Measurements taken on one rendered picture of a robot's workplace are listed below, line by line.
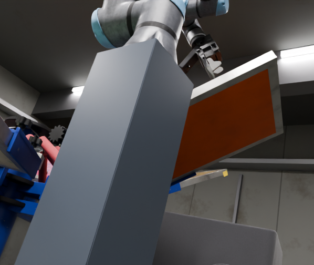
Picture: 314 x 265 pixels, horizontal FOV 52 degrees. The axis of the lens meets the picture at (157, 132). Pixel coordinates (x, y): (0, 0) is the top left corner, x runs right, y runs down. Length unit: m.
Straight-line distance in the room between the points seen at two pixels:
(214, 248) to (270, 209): 3.27
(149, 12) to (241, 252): 0.72
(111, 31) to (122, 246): 0.57
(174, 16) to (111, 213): 0.52
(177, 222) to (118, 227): 0.52
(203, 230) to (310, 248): 3.10
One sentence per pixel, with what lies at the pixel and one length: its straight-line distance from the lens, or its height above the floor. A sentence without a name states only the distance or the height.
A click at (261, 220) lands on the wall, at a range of 4.29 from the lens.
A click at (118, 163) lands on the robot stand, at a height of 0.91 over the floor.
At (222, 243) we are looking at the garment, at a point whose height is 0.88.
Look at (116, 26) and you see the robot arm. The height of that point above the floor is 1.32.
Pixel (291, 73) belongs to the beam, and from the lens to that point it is 3.20.
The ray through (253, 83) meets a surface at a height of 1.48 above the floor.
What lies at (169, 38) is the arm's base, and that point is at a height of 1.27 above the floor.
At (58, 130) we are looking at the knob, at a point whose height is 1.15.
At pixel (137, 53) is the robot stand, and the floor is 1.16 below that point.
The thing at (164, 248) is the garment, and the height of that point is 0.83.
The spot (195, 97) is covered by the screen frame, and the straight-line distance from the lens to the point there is 1.19.
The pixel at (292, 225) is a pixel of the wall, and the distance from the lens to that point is 4.19.
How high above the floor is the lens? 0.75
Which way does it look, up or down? 23 degrees up
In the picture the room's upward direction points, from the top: 15 degrees clockwise
